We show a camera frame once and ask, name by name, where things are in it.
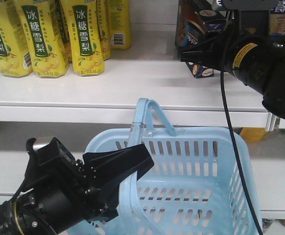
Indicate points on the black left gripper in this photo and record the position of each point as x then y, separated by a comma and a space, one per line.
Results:
68, 191

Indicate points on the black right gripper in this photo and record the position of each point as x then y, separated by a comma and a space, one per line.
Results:
214, 50

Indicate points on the dark blue Chocofello cookie box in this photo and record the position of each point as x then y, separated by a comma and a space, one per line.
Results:
195, 18

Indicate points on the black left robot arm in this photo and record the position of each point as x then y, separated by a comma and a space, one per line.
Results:
14, 217

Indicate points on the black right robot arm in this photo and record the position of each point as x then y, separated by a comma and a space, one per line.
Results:
254, 60

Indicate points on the blue breakfast biscuit bag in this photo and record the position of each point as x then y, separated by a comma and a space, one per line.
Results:
284, 17

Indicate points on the yellow pear drink bottle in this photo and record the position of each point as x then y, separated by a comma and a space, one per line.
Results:
87, 58

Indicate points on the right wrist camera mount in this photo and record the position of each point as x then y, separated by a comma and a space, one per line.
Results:
248, 13

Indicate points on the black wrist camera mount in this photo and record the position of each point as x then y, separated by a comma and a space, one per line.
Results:
47, 151

